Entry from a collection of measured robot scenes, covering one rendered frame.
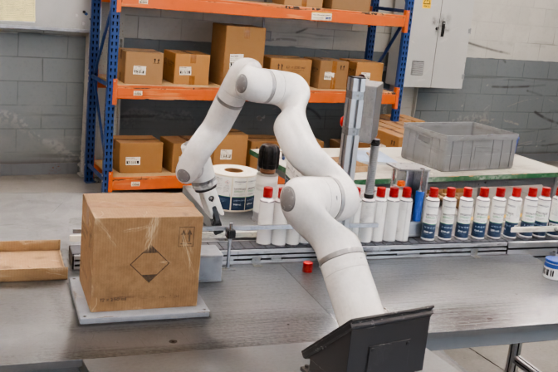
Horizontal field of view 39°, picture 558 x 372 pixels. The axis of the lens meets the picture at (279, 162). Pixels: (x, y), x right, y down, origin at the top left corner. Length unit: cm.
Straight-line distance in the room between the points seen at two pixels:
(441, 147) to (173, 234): 270
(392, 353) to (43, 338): 88
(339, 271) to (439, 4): 629
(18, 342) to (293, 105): 96
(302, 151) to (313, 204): 20
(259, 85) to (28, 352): 92
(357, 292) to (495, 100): 744
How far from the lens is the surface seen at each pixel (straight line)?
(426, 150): 474
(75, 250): 260
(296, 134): 214
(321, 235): 201
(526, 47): 949
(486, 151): 485
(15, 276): 249
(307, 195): 199
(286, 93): 226
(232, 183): 307
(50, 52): 685
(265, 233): 272
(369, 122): 259
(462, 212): 307
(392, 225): 292
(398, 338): 193
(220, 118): 245
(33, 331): 218
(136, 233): 217
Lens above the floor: 176
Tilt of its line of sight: 13 degrees down
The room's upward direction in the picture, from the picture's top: 6 degrees clockwise
